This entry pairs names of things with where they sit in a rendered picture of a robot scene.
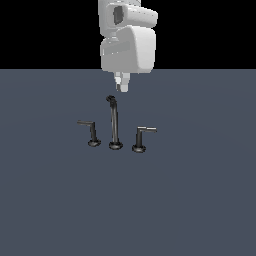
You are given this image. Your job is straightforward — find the dark metal faucet spout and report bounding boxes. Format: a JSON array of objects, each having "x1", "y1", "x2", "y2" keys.
[{"x1": 105, "y1": 94, "x2": 124, "y2": 151}]

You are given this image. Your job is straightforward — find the dark metal faucet handle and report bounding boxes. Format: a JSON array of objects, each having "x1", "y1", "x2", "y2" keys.
[
  {"x1": 76, "y1": 120, "x2": 102, "y2": 148},
  {"x1": 131, "y1": 125, "x2": 158, "y2": 154}
]

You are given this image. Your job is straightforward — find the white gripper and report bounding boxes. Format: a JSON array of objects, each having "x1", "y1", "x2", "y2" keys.
[{"x1": 100, "y1": 25, "x2": 157, "y2": 93}]

